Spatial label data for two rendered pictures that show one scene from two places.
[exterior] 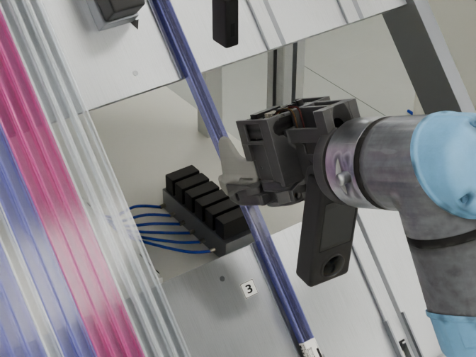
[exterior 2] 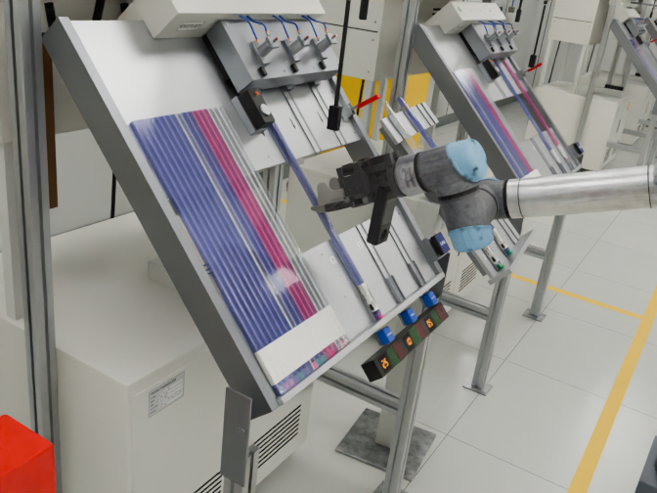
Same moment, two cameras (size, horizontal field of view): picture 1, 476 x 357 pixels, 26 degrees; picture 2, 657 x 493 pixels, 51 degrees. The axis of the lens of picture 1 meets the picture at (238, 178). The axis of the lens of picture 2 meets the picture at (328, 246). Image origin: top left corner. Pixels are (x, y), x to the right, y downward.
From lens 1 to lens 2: 0.64 m
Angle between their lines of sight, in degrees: 25
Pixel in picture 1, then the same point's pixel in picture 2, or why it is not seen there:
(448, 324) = (463, 231)
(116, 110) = not seen: hidden behind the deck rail
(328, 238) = (385, 218)
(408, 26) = (361, 150)
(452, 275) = (466, 208)
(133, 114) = not seen: hidden behind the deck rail
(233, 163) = (327, 195)
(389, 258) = (380, 250)
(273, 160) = (361, 182)
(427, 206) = (456, 178)
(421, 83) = not seen: hidden behind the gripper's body
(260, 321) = (340, 275)
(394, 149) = (437, 156)
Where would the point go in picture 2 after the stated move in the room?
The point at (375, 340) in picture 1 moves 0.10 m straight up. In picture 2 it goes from (383, 288) to (390, 245)
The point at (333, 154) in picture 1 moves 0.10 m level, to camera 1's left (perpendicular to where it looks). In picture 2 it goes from (400, 169) to (349, 169)
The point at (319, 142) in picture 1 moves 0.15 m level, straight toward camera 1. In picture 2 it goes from (388, 167) to (422, 195)
